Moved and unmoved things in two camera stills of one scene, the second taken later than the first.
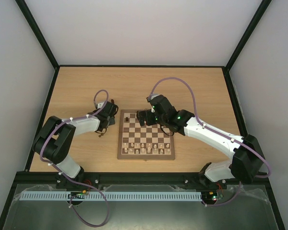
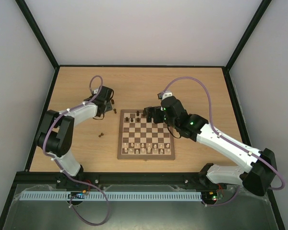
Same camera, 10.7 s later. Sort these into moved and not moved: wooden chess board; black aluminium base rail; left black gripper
Moved: left black gripper
Not moved: black aluminium base rail; wooden chess board
